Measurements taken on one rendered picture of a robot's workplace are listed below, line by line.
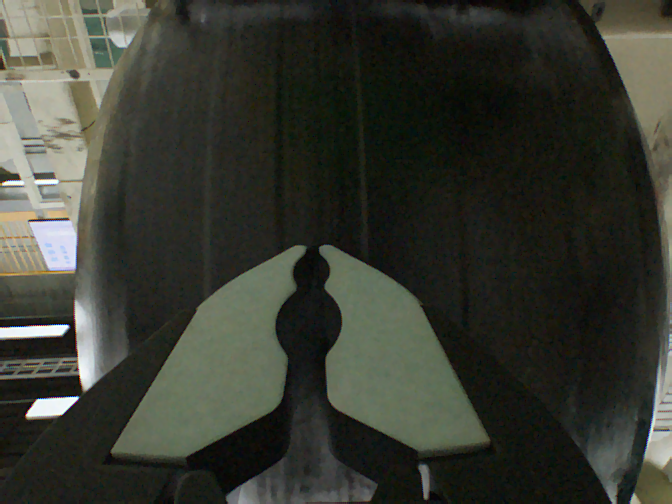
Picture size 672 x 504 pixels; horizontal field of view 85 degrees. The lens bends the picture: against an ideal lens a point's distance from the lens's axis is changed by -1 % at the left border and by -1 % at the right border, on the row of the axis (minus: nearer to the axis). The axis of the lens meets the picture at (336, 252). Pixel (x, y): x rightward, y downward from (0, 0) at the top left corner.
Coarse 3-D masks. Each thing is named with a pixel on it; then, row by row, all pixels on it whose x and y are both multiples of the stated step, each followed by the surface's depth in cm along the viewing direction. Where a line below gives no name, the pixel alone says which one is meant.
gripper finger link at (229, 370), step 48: (240, 288) 10; (288, 288) 10; (192, 336) 8; (240, 336) 8; (288, 336) 10; (192, 384) 7; (240, 384) 7; (288, 384) 8; (144, 432) 6; (192, 432) 6; (240, 432) 6; (288, 432) 8; (240, 480) 7
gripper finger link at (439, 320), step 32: (448, 320) 9; (448, 352) 8; (480, 352) 8; (480, 384) 7; (512, 384) 7; (480, 416) 7; (512, 416) 7; (544, 416) 7; (512, 448) 6; (544, 448) 6; (576, 448) 6; (448, 480) 6; (480, 480) 6; (512, 480) 6; (544, 480) 6; (576, 480) 6
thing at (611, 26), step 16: (592, 0) 35; (608, 0) 33; (624, 0) 31; (640, 0) 29; (656, 0) 28; (592, 16) 35; (608, 16) 33; (624, 16) 31; (640, 16) 29; (656, 16) 28; (608, 32) 33; (624, 32) 31; (640, 32) 30; (656, 32) 28
